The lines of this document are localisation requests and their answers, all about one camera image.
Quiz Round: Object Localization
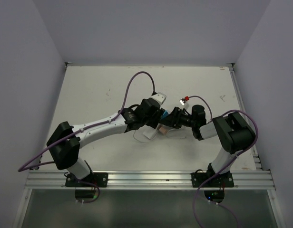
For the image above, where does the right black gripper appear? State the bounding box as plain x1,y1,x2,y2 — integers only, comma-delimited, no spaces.
159,106,196,129

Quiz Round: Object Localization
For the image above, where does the pink brown charger plug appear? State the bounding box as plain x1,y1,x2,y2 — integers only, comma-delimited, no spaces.
158,126,168,135

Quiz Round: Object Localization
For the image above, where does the white cube power socket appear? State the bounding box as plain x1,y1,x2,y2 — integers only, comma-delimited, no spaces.
143,128,158,140

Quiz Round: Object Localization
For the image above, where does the white grey USB cable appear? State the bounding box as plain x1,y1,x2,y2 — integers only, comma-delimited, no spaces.
133,129,152,143

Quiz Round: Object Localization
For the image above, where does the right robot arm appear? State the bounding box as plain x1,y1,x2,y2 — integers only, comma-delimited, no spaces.
159,105,256,188

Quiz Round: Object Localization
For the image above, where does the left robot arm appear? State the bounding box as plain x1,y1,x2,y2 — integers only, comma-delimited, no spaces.
47,93,166,187

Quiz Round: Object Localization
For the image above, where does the blue adapter plug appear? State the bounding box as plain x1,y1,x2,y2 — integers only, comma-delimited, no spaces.
160,110,170,119

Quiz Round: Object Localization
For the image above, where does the thin white cable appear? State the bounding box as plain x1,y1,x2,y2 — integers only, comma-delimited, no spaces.
166,129,186,140

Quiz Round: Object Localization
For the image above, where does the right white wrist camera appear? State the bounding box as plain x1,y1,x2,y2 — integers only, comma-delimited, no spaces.
179,96,189,109

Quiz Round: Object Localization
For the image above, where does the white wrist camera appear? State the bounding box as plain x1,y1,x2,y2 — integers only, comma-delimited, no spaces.
179,96,189,109
151,92,166,106

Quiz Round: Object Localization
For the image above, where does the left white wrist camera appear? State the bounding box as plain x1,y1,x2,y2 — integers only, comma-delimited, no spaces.
151,92,166,106

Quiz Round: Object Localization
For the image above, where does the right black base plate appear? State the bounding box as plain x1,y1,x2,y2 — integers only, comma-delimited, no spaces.
191,171,234,188

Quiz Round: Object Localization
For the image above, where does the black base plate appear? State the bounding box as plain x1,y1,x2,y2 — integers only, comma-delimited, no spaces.
65,172,108,188
191,171,234,188

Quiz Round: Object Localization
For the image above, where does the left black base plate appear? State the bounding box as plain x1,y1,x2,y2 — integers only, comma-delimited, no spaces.
65,172,108,188

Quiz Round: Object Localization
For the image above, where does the aluminium right side rail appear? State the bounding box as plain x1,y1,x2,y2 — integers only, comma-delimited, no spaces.
227,63,263,171

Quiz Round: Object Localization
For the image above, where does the aluminium rail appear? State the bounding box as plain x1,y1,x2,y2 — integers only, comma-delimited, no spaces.
227,63,263,171
25,170,275,190

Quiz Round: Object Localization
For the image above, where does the aluminium front rail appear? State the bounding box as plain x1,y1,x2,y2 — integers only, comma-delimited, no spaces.
25,170,275,190

